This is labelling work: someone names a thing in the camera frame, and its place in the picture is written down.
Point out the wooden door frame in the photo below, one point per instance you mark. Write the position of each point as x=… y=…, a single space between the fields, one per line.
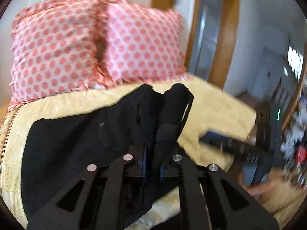
x=210 y=38

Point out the person's right hand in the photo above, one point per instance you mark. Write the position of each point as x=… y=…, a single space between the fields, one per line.
x=263 y=191

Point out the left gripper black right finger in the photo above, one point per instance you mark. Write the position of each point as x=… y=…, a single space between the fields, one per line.
x=174 y=165

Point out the black pants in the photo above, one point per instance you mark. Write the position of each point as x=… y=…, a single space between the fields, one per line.
x=74 y=168

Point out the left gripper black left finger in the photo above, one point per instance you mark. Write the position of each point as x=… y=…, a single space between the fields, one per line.
x=138 y=167

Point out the pink polka dot pillow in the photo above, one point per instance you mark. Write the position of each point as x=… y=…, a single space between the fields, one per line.
x=54 y=47
x=143 y=45

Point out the yellow patterned bedspread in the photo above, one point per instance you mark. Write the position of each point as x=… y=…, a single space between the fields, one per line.
x=212 y=110

